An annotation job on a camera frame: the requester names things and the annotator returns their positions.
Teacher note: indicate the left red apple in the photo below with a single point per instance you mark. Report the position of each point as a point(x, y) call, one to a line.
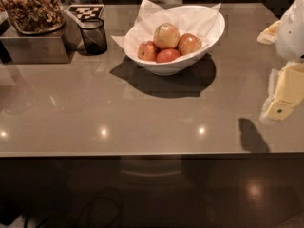
point(147, 51)

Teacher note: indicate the grey metal box stand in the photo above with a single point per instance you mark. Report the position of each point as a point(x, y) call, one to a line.
point(57, 47)

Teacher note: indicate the glass jar of snacks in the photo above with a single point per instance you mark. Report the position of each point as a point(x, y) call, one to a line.
point(33, 17)

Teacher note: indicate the front red apple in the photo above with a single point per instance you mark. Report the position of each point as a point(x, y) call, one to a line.
point(167, 55)

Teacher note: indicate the white paper liner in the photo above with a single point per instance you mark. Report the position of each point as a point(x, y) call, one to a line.
point(196, 19)

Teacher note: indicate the right red apple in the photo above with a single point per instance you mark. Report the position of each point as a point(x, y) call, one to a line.
point(188, 43)

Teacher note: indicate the black white marker card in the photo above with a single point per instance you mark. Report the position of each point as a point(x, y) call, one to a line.
point(83, 12)

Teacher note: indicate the yellow-red apple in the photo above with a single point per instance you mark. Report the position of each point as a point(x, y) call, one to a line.
point(166, 36)

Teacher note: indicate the black mesh cup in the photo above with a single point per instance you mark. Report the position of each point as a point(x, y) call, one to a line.
point(93, 34)

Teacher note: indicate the red apple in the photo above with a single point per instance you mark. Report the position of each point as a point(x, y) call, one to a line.
point(147, 51)
point(167, 55)
point(188, 43)

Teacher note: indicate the white ceramic bowl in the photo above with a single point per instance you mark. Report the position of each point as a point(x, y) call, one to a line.
point(170, 68)

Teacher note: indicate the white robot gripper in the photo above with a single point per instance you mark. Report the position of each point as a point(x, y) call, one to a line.
point(291, 35)

